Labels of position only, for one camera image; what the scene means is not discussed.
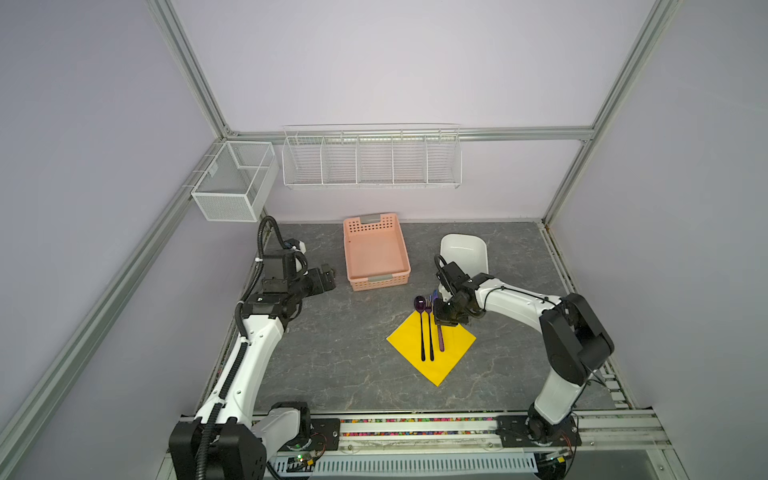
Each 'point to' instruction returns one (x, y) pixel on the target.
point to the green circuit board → (300, 464)
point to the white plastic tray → (467, 251)
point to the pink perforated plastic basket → (376, 252)
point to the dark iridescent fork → (428, 305)
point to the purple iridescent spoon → (420, 304)
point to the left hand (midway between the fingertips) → (322, 276)
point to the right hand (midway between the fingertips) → (436, 323)
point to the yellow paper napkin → (407, 340)
